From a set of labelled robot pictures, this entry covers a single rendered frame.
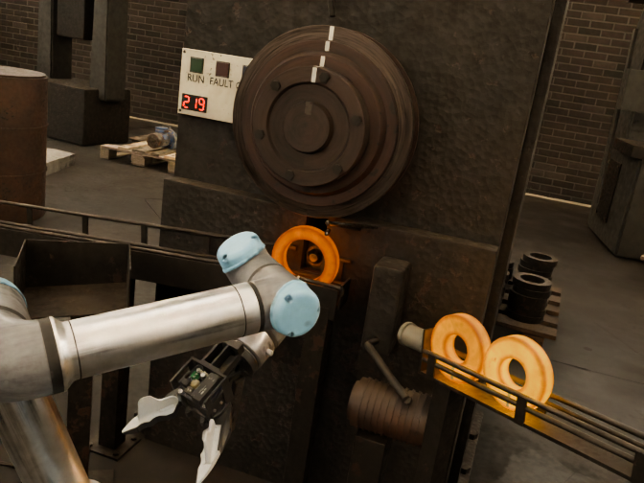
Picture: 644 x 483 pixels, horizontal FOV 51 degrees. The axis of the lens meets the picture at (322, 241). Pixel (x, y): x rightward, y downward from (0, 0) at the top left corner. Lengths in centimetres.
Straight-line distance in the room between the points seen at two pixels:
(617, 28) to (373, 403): 643
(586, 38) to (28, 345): 718
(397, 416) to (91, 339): 94
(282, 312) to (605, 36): 696
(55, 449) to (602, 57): 709
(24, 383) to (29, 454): 24
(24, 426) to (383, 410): 88
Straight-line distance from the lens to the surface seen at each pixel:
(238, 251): 105
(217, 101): 195
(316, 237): 176
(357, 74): 162
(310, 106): 160
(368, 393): 168
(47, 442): 110
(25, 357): 88
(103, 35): 702
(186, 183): 198
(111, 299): 183
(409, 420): 166
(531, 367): 143
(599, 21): 772
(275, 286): 96
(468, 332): 151
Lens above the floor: 132
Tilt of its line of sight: 16 degrees down
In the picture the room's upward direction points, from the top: 8 degrees clockwise
